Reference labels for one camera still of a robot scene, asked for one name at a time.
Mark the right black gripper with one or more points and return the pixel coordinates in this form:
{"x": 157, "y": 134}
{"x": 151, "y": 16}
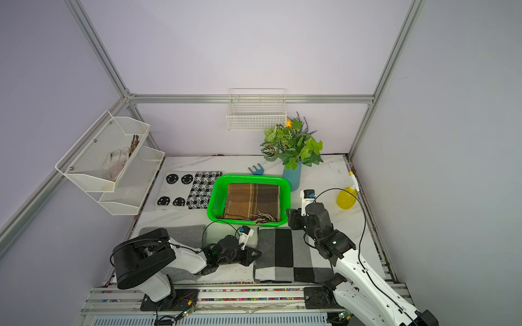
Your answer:
{"x": 294, "y": 218}

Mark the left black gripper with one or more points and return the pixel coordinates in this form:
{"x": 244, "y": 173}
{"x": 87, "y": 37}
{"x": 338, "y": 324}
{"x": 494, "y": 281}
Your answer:
{"x": 247, "y": 257}

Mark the brown plaid scarf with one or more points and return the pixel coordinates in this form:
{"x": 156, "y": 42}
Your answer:
{"x": 254, "y": 202}

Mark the green plastic basket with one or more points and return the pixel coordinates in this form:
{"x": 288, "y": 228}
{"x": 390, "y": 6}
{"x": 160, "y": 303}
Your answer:
{"x": 219, "y": 197}

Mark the grey scarf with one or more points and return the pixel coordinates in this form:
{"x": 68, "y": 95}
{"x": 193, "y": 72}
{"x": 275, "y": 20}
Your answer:
{"x": 191, "y": 237}

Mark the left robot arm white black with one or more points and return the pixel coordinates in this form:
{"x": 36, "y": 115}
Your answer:
{"x": 139, "y": 262}

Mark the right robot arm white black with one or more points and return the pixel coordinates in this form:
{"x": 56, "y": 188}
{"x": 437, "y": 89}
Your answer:
{"x": 355, "y": 285}

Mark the houndstooth folded scarf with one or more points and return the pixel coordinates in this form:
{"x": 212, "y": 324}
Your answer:
{"x": 202, "y": 187}

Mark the white scarf black circles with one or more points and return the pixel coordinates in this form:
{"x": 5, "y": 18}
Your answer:
{"x": 175, "y": 190}

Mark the yellow spray bottle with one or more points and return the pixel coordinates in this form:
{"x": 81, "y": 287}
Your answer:
{"x": 348, "y": 196}

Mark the blue hand rake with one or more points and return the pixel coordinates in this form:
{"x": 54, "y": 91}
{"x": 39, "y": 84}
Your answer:
{"x": 257, "y": 170}

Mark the artificial plant teal vase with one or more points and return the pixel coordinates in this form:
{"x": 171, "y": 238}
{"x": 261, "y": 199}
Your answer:
{"x": 294, "y": 145}

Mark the dried twigs in shelf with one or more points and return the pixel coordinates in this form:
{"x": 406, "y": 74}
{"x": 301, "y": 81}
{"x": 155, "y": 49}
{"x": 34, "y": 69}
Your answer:
{"x": 134, "y": 144}

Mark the clear glove in shelf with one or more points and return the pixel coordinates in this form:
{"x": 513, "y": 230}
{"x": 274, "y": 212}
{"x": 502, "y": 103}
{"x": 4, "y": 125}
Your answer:
{"x": 114, "y": 163}

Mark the white mesh two-tier shelf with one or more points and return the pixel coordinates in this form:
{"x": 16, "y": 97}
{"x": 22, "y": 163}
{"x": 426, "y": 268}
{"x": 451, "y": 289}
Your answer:
{"x": 82, "y": 164}

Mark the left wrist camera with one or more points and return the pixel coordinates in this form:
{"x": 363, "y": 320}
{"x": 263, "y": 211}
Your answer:
{"x": 245, "y": 233}

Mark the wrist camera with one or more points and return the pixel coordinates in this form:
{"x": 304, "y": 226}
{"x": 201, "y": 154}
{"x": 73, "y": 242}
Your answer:
{"x": 245, "y": 233}
{"x": 307, "y": 197}

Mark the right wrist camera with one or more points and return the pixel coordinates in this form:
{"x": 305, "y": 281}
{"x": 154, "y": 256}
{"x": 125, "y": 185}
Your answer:
{"x": 307, "y": 197}

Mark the aluminium front rail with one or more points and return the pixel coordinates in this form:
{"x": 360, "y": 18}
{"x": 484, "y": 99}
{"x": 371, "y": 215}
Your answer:
{"x": 250, "y": 298}

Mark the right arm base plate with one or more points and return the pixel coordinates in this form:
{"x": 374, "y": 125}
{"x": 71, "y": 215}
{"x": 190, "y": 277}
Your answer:
{"x": 319, "y": 298}

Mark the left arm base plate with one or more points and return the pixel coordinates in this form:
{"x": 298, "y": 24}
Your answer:
{"x": 178, "y": 301}

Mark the white wire wall basket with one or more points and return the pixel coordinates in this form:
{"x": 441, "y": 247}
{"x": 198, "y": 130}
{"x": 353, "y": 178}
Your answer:
{"x": 256, "y": 109}

